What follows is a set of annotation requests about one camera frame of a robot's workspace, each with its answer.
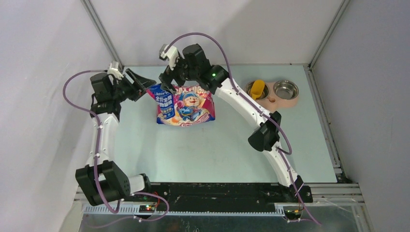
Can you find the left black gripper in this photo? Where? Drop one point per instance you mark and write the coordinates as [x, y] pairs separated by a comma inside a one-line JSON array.
[[141, 82]]

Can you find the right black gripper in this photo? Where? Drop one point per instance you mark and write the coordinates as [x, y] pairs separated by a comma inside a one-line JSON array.
[[170, 74]]

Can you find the colourful pet food bag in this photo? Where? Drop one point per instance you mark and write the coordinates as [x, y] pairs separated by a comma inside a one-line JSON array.
[[190, 105]]

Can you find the pink double bowl stand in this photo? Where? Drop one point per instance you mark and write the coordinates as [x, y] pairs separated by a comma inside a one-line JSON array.
[[272, 102]]

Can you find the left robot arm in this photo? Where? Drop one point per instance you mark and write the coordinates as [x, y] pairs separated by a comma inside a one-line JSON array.
[[101, 179]]

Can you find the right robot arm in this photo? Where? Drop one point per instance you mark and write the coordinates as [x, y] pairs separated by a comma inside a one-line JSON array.
[[267, 131]]

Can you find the yellow plastic scoop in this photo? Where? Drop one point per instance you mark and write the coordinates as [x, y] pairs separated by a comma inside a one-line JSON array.
[[257, 89]]

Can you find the left steel bowl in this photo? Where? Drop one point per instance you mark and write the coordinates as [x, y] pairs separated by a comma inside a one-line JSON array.
[[265, 93]]

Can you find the steel bowl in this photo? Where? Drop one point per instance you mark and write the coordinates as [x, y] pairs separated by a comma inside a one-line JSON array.
[[286, 89], [265, 93]]

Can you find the right steel bowl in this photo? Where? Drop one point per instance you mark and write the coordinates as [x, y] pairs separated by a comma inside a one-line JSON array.
[[286, 89]]

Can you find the left electronics board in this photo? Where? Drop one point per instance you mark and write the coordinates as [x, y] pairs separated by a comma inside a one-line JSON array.
[[147, 208]]

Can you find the electronics board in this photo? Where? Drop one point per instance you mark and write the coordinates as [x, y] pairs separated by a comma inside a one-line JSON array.
[[147, 208], [293, 215]]

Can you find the right electronics board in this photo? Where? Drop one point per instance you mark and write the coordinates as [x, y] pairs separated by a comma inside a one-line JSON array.
[[293, 215]]

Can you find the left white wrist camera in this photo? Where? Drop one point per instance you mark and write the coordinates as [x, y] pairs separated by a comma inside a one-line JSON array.
[[113, 69]]

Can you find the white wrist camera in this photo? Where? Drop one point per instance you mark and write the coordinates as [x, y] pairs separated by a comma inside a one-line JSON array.
[[113, 69], [169, 53]]

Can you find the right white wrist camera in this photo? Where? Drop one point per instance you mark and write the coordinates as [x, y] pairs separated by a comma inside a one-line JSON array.
[[169, 53]]

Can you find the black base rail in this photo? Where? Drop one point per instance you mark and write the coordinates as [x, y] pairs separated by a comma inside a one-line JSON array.
[[224, 197]]

